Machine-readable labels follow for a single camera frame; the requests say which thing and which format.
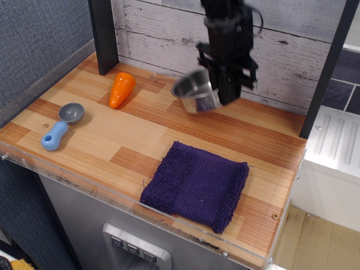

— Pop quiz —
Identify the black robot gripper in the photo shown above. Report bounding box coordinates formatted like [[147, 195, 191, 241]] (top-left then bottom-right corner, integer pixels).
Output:
[[196, 16, 258, 105]]

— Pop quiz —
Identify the stainless steel pan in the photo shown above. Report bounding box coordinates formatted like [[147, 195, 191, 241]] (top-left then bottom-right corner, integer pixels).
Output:
[[170, 69, 223, 114]]

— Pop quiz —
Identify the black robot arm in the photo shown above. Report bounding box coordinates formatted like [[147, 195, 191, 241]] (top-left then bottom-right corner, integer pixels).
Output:
[[196, 1, 258, 105]]

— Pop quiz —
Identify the purple folded cloth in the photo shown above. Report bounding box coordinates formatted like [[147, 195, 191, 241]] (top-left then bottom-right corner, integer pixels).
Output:
[[140, 141, 249, 234]]

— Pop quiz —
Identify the orange toy carrot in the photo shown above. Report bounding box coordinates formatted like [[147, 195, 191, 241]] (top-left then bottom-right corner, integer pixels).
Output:
[[109, 72, 136, 109]]

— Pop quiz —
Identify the white ridged side counter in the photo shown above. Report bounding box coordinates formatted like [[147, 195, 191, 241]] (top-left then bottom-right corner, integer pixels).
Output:
[[291, 106, 359, 231]]

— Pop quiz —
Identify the blue grey measuring scoop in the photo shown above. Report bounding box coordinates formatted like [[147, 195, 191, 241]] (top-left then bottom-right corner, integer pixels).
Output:
[[41, 102, 84, 151]]

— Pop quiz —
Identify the silver dispenser button panel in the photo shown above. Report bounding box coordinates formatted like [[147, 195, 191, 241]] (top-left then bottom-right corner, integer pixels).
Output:
[[102, 223, 173, 269]]

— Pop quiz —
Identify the clear acrylic table guard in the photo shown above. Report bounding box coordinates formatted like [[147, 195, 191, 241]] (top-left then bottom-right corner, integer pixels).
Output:
[[0, 140, 274, 267]]

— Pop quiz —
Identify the yellow object bottom left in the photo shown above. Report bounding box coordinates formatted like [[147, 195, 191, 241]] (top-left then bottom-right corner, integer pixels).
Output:
[[10, 259, 35, 270]]

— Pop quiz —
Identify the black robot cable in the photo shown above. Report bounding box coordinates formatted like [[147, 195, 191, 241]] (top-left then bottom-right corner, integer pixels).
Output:
[[250, 5, 265, 37]]

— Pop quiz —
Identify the dark right frame post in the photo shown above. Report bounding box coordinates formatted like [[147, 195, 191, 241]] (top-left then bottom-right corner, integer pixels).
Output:
[[299, 0, 359, 139]]

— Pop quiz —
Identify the dark frame post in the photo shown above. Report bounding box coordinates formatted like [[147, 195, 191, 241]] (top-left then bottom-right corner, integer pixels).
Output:
[[88, 0, 119, 75], [299, 0, 359, 139]]

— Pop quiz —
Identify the dark left frame post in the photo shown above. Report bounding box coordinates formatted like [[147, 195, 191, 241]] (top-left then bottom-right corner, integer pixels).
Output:
[[88, 0, 119, 75]]

